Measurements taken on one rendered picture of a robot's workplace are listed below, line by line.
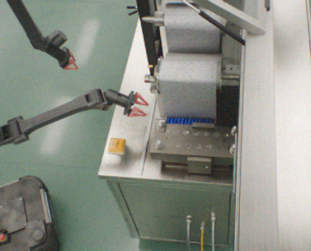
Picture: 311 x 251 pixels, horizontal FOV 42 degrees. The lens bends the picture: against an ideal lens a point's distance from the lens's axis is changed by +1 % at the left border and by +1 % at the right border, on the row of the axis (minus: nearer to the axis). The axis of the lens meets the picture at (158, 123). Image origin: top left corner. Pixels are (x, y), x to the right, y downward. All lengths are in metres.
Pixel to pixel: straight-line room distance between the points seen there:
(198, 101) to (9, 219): 1.50
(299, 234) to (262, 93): 0.38
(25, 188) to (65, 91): 1.06
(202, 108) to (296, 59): 0.48
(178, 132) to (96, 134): 1.45
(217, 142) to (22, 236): 1.41
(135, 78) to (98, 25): 1.89
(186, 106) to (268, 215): 0.94
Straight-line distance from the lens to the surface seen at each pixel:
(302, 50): 1.56
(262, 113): 1.08
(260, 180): 0.97
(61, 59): 2.10
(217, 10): 1.23
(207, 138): 1.78
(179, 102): 1.77
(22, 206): 2.73
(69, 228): 2.85
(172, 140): 1.78
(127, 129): 2.01
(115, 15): 4.12
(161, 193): 1.97
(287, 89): 1.42
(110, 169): 1.90
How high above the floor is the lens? 2.51
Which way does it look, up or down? 53 degrees down
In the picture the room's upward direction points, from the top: 11 degrees counter-clockwise
